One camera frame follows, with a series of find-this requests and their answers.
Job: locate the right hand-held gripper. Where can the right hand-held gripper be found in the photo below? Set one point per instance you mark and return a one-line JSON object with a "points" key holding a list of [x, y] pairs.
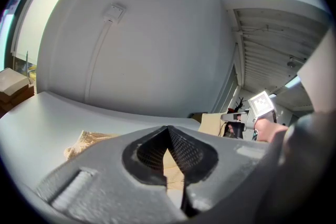
{"points": [[261, 105]]}

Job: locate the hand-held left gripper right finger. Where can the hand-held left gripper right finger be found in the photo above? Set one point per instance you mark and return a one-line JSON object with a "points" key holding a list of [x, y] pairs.
{"points": [[236, 165]]}

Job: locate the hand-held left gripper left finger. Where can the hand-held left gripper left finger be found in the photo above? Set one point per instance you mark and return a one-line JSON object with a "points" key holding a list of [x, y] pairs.
{"points": [[105, 191]]}

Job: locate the beige cloth trousers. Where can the beige cloth trousers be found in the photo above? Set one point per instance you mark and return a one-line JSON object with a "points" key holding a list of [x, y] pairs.
{"points": [[86, 141]]}

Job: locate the person's right forearm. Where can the person's right forearm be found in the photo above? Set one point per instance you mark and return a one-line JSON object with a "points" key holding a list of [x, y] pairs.
{"points": [[270, 128]]}

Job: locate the dark coat rack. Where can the dark coat rack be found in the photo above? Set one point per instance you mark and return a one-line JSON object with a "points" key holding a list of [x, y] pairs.
{"points": [[240, 105]]}

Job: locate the flat cardboard sheet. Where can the flat cardboard sheet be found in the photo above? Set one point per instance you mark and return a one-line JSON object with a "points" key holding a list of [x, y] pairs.
{"points": [[212, 124]]}

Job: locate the long ceiling light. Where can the long ceiling light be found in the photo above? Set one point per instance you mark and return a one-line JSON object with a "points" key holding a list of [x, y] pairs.
{"points": [[292, 81]]}

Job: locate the round ceiling fixture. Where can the round ceiling fixture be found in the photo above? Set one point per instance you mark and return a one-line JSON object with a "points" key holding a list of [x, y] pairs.
{"points": [[292, 63]]}

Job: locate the large cardboard box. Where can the large cardboard box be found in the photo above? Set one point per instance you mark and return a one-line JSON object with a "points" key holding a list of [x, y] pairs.
{"points": [[18, 98]]}

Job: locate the white wall box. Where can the white wall box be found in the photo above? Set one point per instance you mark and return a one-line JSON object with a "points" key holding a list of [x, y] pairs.
{"points": [[114, 13]]}

